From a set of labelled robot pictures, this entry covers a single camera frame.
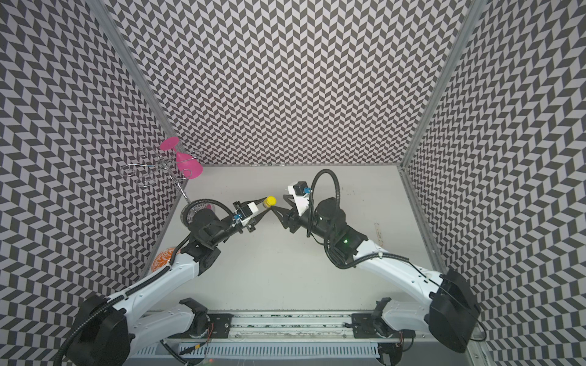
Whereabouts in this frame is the yellow jar lid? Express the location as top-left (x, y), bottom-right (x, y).
top-left (264, 196), bottom-right (276, 207)

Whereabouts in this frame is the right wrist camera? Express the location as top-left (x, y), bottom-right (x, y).
top-left (288, 181), bottom-right (311, 217)

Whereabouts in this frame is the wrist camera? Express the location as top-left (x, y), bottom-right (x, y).
top-left (288, 181), bottom-right (311, 217)
top-left (232, 201), bottom-right (259, 228)

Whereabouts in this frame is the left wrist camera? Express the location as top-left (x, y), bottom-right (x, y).
top-left (232, 201), bottom-right (259, 228)

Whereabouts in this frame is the chrome wire glass rack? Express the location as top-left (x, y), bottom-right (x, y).
top-left (118, 148), bottom-right (215, 227)

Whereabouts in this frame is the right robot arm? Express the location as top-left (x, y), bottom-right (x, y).
top-left (271, 169), bottom-right (482, 353)

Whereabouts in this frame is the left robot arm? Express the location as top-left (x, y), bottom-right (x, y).
top-left (53, 196), bottom-right (276, 365)

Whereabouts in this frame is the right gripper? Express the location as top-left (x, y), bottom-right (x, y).
top-left (270, 195), bottom-right (334, 243)

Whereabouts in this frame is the orange patterned plate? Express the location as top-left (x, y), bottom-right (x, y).
top-left (151, 247), bottom-right (175, 272)

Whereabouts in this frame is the pink plastic wine glass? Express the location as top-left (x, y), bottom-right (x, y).
top-left (160, 137), bottom-right (204, 180)

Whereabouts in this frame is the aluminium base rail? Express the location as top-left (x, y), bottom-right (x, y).
top-left (132, 310), bottom-right (486, 344)

